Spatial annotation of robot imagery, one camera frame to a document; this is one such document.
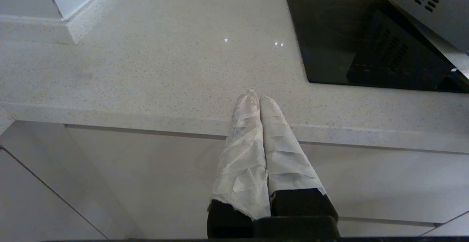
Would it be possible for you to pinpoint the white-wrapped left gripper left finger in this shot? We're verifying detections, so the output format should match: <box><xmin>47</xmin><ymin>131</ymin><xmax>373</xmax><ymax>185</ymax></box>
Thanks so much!
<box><xmin>207</xmin><ymin>89</ymin><xmax>271</xmax><ymax>239</ymax></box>

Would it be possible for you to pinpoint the white cabinet filler panel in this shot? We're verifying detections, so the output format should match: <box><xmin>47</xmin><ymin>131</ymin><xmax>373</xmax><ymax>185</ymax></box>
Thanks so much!
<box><xmin>0</xmin><ymin>120</ymin><xmax>145</xmax><ymax>239</ymax></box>

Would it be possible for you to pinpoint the white cabinet drawer front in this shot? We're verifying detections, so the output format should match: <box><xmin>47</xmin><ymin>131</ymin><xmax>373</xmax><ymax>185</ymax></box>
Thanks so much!
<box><xmin>66</xmin><ymin>125</ymin><xmax>469</xmax><ymax>239</ymax></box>

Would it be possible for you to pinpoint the silver microwave oven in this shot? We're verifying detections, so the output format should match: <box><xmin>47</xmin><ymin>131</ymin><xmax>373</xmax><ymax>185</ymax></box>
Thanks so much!
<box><xmin>384</xmin><ymin>0</ymin><xmax>469</xmax><ymax>54</ymax></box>

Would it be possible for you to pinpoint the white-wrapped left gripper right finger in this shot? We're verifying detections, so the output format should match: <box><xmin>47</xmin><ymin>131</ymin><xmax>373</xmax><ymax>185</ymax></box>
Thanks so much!
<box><xmin>259</xmin><ymin>96</ymin><xmax>339</xmax><ymax>219</ymax></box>

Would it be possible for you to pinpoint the black induction cooktop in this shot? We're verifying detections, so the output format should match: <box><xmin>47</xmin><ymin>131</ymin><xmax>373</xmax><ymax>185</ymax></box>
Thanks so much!
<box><xmin>286</xmin><ymin>0</ymin><xmax>469</xmax><ymax>93</ymax></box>

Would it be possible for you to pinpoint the white cabinet door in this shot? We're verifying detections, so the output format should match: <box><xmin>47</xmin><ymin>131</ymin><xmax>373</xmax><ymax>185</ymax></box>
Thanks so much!
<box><xmin>0</xmin><ymin>149</ymin><xmax>108</xmax><ymax>242</ymax></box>

